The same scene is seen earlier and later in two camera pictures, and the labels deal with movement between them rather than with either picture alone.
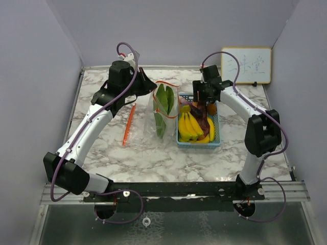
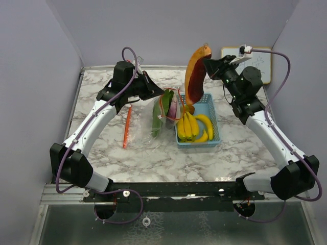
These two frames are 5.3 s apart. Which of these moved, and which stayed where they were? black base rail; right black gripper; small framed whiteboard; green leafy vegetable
Moved: right black gripper; green leafy vegetable
Stayed: small framed whiteboard; black base rail
